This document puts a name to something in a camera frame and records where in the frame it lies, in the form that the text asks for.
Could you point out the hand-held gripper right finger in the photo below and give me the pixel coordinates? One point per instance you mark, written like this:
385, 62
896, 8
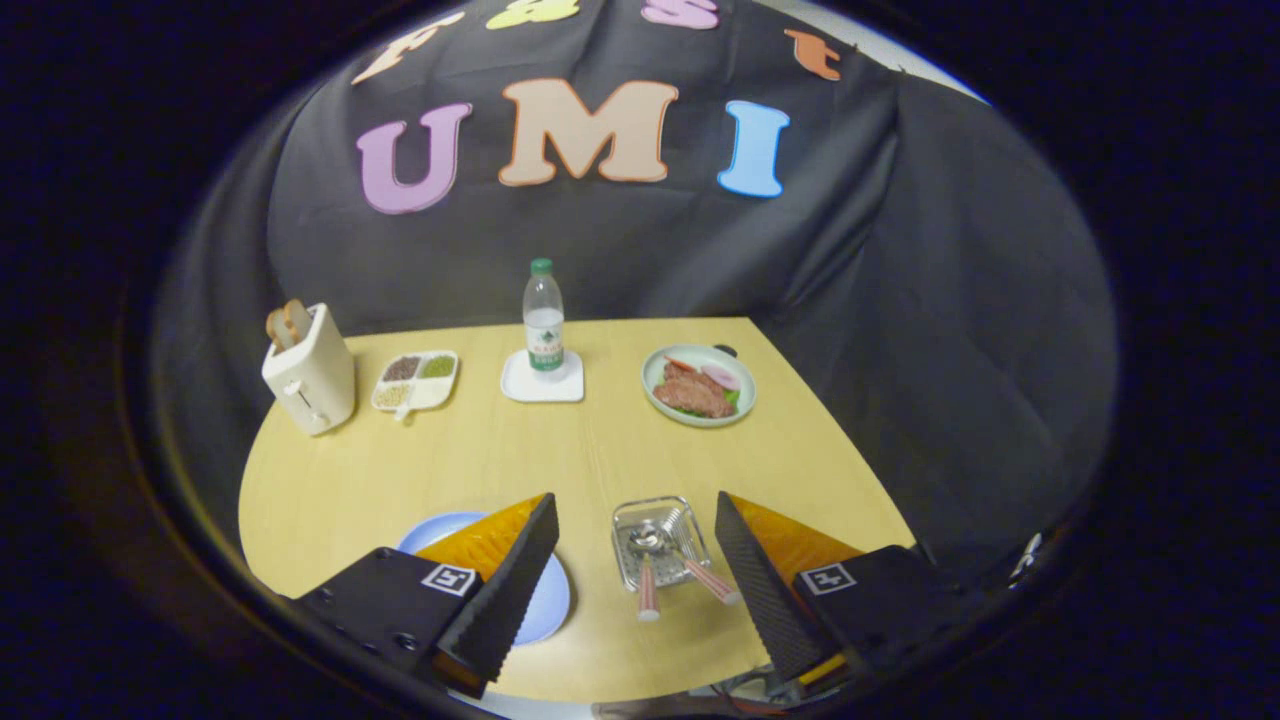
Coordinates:
765, 590

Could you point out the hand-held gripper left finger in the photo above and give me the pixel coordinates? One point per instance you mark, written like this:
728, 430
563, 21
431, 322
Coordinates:
510, 590

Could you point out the light blue round plate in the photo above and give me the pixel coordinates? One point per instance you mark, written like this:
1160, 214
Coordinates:
547, 610

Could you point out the pale green plate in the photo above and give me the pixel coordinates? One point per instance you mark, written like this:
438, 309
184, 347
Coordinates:
745, 395

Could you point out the white square coaster tray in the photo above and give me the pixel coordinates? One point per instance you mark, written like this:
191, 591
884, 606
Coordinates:
525, 388

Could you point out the cooked meat slices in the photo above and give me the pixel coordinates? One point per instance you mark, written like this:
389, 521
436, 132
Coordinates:
690, 395

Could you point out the white divided dish of beans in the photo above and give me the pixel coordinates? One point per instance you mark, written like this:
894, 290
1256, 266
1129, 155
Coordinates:
415, 380

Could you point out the clear water bottle green cap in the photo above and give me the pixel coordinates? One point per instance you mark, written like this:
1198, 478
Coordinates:
544, 325

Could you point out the cream toaster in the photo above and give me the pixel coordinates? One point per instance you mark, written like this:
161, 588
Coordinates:
315, 385

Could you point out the black backdrop cloth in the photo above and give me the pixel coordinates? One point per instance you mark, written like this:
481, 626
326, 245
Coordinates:
900, 300

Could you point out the toast slice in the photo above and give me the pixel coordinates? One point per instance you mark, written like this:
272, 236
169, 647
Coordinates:
298, 318
277, 328

